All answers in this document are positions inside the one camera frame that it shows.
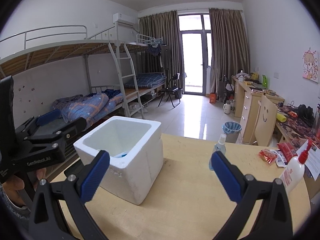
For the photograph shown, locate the left hand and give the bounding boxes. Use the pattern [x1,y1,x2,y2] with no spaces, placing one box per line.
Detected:
[2,168,47,207]

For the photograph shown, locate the blue plaid quilt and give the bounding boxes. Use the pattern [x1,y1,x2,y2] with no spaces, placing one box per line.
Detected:
[51,89,123,128]

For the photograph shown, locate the metal bunk bed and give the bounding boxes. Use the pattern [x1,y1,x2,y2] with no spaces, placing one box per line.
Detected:
[0,24,168,140]

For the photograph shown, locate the white red pump bottle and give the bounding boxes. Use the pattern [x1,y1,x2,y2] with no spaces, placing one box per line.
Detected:
[280,138,313,195]

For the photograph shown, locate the red snack packet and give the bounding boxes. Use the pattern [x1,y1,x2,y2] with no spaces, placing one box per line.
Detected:
[258,149,277,164]

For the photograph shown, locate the white foam box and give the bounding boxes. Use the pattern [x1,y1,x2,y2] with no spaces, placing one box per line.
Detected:
[73,116,164,205]

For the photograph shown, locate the far folded blue bedding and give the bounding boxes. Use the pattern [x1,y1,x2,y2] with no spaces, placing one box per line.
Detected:
[136,73,167,88]

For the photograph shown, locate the blue lined trash bin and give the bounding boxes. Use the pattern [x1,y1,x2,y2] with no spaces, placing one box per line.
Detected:
[222,121,242,143]

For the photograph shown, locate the wooden smiley chair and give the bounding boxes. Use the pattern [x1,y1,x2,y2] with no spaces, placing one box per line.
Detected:
[252,95,278,146]

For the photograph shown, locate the black folding chair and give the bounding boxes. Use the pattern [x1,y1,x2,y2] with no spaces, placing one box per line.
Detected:
[158,73,181,108]

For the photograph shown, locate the white thermos kettle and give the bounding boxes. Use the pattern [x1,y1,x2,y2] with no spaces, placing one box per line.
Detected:
[223,100,231,114]

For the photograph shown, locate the wooden desk with drawers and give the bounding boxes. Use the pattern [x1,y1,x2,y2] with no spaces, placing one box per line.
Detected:
[233,77,285,144]

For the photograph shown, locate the white air conditioner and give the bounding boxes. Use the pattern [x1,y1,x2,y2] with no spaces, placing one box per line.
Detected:
[113,13,137,27]

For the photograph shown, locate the orange bag on floor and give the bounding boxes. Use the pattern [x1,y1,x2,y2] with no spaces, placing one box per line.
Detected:
[209,93,216,104]

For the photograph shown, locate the green bag on desk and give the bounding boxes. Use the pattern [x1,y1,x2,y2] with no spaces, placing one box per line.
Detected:
[262,75,268,88]

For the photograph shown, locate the left brown curtain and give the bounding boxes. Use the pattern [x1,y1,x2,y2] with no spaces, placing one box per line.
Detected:
[139,10,185,88]

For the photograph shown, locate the brown curtain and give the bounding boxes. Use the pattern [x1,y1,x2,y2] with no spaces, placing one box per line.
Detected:
[139,10,185,88]
[209,8,251,94]

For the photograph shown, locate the cartoon girl poster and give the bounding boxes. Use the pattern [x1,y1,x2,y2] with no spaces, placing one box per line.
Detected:
[302,48,319,83]

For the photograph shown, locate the glass balcony door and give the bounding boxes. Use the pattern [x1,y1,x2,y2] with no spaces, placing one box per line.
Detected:
[178,14,212,95]

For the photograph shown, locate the right brown curtain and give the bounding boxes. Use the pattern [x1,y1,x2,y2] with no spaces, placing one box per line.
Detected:
[209,8,251,94]

